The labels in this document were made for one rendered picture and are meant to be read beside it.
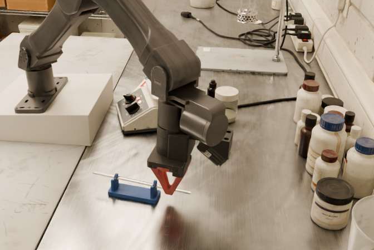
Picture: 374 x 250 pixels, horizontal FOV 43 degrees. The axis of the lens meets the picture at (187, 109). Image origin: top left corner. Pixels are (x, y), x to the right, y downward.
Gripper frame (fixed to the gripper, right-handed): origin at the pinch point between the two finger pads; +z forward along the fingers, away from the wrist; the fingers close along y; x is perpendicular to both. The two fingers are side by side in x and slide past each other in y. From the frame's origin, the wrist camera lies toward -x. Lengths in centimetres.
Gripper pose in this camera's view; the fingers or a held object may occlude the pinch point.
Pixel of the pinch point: (169, 189)
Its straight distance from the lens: 91.4
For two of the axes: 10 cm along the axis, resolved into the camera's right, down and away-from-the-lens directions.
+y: 2.4, -4.4, 8.7
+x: -9.7, -1.7, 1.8
